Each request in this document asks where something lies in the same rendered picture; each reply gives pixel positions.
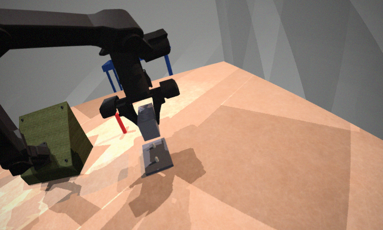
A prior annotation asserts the red peg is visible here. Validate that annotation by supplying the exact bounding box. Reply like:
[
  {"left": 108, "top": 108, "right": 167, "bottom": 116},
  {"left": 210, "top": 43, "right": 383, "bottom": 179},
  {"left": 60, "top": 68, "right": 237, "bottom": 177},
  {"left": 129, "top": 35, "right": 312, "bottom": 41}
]
[{"left": 115, "top": 113, "right": 127, "bottom": 134}]

